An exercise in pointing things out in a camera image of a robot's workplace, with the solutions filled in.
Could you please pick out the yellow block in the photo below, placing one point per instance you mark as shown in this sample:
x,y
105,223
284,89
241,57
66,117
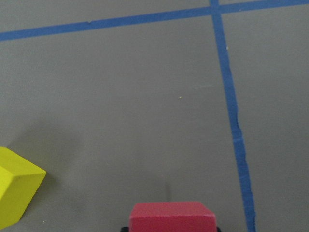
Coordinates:
x,y
19,181

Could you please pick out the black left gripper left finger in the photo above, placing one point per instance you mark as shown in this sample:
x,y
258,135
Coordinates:
x,y
124,229

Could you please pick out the red block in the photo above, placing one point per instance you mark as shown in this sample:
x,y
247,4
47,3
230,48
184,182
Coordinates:
x,y
172,217

